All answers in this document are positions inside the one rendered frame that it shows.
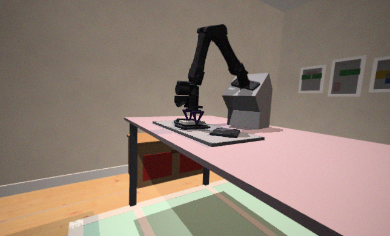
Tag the white well plate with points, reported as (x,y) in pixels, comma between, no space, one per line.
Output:
(190,122)

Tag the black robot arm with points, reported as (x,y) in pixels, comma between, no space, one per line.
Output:
(217,34)

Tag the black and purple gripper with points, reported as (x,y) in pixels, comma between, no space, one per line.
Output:
(193,111)

